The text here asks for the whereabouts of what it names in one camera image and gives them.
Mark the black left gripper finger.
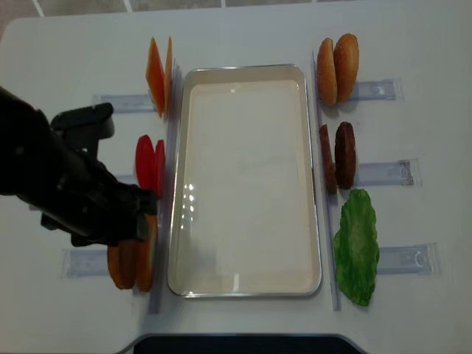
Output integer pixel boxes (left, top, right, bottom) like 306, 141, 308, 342
133, 188, 158, 215
135, 213, 148, 242

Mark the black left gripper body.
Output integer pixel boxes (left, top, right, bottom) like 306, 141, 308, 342
39, 150, 139, 247

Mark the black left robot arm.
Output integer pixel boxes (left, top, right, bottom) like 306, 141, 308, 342
1, 89, 157, 247

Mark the red tomato slice inner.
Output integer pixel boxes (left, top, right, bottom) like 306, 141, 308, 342
152, 139, 165, 200

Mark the brown meat patty inner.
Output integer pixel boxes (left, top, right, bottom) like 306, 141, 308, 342
319, 125, 337, 195

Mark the green lettuce leaf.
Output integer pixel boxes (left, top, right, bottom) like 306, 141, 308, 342
333, 189, 380, 307

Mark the clear long strip left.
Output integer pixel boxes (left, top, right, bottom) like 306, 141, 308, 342
148, 61, 183, 315

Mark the clear long strip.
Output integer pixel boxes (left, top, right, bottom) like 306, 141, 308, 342
148, 61, 183, 315
311, 51, 341, 312

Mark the white rectangular metal tray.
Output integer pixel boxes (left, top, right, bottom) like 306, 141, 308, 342
167, 64, 322, 298

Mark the dark base panel bottom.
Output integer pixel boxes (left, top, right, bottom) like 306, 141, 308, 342
120, 333, 366, 353

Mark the clear long strip right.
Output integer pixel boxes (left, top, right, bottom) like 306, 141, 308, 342
311, 51, 341, 312

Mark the tan bun slice inner right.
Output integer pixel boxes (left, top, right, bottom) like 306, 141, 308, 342
316, 38, 337, 107

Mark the tan bun slice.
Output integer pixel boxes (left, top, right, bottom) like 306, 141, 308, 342
333, 33, 359, 103
316, 38, 337, 107

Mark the tan bun slice outer right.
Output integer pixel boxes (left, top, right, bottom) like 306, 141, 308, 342
333, 33, 359, 103

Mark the clear rail holder middle left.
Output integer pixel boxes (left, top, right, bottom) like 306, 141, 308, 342
115, 175, 139, 185

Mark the clear rail holder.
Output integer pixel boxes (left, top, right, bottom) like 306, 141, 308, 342
377, 243, 442, 275
91, 94, 156, 114
354, 159, 423, 187
348, 77, 404, 101
115, 175, 139, 185
60, 248, 109, 278

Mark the clear rail holder bottom left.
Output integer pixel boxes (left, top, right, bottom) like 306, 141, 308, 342
60, 248, 109, 278

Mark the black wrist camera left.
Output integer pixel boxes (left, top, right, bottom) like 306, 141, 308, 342
50, 103, 114, 163

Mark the clear rail holder top left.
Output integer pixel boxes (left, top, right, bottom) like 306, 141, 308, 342
91, 94, 156, 114

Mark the clear rail holder middle right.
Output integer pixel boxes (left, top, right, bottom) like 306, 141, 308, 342
354, 159, 423, 187

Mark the clear rail holder top right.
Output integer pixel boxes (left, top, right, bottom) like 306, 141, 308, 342
348, 77, 404, 101

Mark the clear rail holder bottom right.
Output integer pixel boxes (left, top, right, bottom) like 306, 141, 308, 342
377, 243, 442, 275

